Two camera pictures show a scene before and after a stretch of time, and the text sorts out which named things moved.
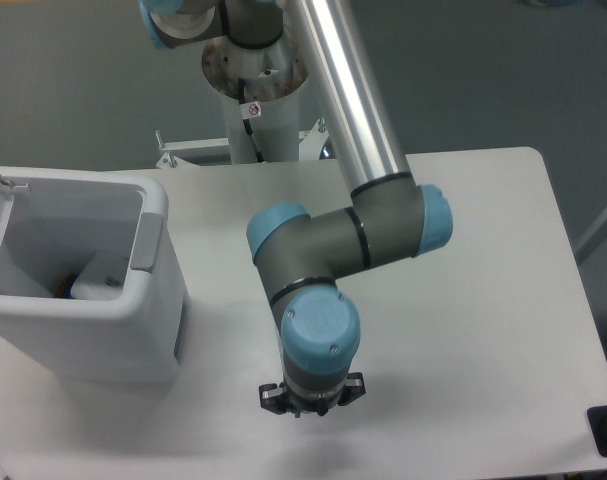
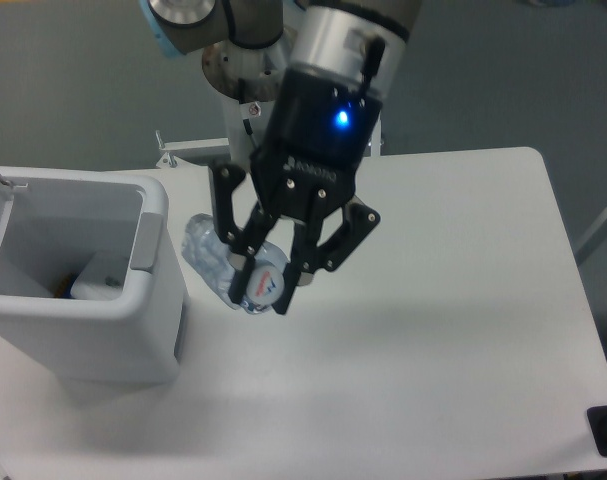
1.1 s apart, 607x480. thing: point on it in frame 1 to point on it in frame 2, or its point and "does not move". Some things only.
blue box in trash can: (63, 289) does not move
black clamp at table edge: (606, 423) does not move
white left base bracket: (169, 160) does not move
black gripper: (299, 404) to (320, 135)
